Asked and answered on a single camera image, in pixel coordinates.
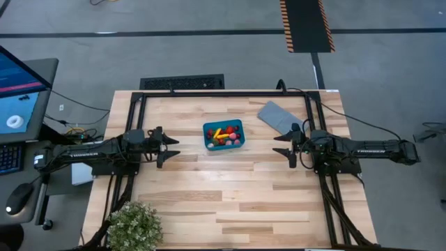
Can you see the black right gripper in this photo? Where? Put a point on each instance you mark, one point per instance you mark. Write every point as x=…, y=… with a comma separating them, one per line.
x=300, y=146

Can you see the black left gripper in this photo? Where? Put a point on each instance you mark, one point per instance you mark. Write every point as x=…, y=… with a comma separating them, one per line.
x=157, y=146

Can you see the pink toy peach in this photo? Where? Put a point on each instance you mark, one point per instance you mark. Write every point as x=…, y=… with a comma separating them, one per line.
x=237, y=142
x=210, y=145
x=232, y=136
x=228, y=142

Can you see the teal plastic tupperware container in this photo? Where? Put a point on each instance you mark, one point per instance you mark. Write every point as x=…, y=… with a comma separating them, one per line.
x=224, y=148

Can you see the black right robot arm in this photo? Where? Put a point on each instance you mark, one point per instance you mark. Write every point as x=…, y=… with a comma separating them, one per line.
x=369, y=151

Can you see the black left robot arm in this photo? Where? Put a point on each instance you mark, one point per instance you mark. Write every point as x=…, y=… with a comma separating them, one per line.
x=87, y=153

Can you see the grey folded cloth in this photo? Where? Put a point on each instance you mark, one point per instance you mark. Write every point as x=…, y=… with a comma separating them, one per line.
x=275, y=115

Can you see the artificial green potted plant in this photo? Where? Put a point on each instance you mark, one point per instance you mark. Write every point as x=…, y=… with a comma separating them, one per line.
x=134, y=226

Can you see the white box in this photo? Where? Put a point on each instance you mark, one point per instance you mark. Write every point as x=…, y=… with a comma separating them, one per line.
x=82, y=174

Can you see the black mat with orange stripes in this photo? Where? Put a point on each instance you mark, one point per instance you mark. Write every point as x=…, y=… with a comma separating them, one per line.
x=306, y=24

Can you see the grey computer desk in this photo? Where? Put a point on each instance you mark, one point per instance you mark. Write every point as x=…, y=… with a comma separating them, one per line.
x=33, y=181

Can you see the black desk caster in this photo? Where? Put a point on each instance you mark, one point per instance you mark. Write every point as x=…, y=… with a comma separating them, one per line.
x=47, y=224

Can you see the grey floor stand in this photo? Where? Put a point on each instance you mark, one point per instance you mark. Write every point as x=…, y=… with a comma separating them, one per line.
x=433, y=133

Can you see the computer monitor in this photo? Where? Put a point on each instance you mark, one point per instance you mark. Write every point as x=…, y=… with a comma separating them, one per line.
x=21, y=104

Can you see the black keyboard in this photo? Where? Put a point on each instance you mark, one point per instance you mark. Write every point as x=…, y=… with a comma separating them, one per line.
x=10, y=158

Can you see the black computer mouse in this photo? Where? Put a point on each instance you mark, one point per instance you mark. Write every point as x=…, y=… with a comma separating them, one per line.
x=17, y=198

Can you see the black chair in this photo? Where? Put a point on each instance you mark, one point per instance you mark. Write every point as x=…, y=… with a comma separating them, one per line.
x=8, y=238

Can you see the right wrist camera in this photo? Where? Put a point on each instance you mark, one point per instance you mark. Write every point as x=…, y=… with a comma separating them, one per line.
x=320, y=141

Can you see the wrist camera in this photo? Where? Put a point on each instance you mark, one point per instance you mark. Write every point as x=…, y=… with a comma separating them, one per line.
x=320, y=141
x=133, y=136

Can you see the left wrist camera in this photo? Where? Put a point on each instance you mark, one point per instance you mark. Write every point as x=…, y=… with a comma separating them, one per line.
x=133, y=136

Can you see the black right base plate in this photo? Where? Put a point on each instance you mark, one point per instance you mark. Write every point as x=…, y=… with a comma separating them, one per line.
x=348, y=169

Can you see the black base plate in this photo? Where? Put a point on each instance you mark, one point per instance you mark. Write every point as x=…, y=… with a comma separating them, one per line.
x=104, y=171
x=348, y=169

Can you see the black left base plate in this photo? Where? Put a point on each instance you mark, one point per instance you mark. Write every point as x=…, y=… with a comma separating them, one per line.
x=104, y=171

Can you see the black aluminium table frame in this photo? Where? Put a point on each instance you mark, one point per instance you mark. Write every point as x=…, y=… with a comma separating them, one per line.
x=226, y=94

